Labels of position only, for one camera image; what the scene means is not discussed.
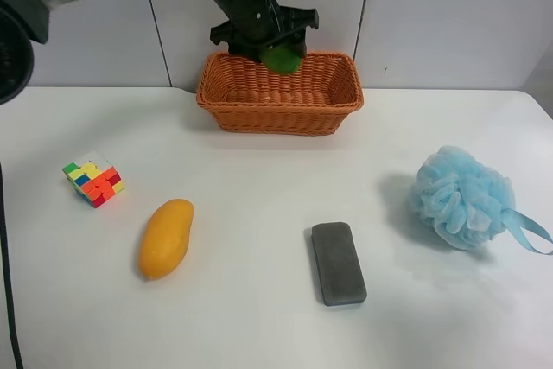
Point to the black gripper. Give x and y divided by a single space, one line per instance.
255 23

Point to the green lemon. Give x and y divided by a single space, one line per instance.
281 59

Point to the orange woven basket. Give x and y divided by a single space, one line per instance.
245 97

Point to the colourful twisted puzzle cube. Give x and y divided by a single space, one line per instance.
94 180

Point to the yellow mango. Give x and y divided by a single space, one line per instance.
166 239

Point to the blue mesh bath sponge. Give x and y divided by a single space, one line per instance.
468 204

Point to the grey board eraser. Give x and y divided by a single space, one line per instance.
337 263

